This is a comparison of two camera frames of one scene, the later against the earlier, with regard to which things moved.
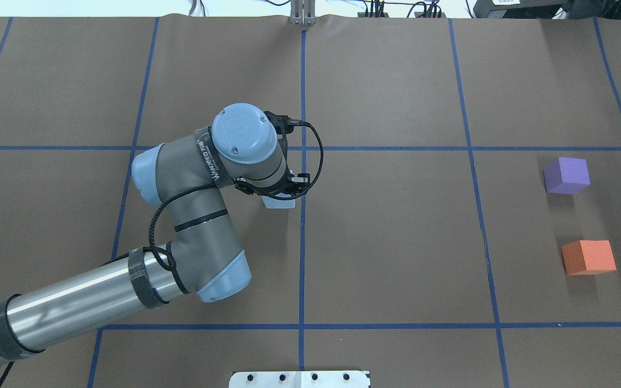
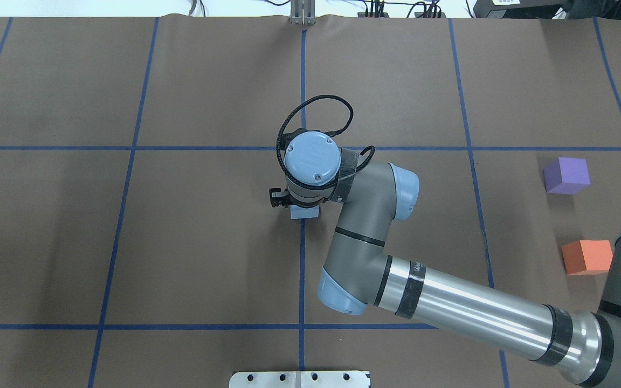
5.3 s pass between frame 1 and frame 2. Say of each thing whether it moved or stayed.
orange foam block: stayed
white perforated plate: stayed
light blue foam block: moved
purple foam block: stayed
